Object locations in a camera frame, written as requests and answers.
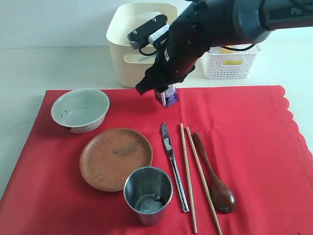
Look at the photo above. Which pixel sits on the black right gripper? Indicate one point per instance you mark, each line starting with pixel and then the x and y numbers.
pixel 176 58

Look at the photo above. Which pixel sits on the small milk carton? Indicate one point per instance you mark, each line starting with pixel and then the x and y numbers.
pixel 167 98

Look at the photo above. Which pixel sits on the yellow lemon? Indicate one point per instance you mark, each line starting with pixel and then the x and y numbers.
pixel 229 62

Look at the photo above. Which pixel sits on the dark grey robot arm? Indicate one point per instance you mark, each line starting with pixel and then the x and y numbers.
pixel 210 23

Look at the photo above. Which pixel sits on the cream plastic bin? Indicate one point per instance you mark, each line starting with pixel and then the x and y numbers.
pixel 129 64

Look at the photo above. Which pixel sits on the left wooden chopstick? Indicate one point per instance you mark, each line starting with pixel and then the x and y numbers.
pixel 188 176

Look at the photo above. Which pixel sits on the wooden chopstick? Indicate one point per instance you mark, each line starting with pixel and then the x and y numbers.
pixel 188 176
pixel 204 183

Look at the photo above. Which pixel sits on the right wooden chopstick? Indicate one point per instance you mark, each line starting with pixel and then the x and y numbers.
pixel 204 183

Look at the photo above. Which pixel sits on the white perforated plastic basket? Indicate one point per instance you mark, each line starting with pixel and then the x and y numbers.
pixel 213 69

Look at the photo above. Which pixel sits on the pale green bowl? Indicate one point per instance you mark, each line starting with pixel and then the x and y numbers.
pixel 81 110

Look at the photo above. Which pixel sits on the brown round plate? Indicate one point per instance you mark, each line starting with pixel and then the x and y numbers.
pixel 111 156

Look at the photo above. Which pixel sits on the red tablecloth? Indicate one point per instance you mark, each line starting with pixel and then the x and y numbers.
pixel 249 135

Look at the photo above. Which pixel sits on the stainless steel cup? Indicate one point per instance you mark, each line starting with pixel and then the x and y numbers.
pixel 148 191

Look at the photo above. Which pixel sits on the silver table knife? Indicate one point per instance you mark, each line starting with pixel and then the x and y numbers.
pixel 170 152

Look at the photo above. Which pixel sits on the dark wooden spoon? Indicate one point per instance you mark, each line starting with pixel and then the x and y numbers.
pixel 222 197

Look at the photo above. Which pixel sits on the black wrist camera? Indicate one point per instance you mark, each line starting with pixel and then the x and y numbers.
pixel 152 31

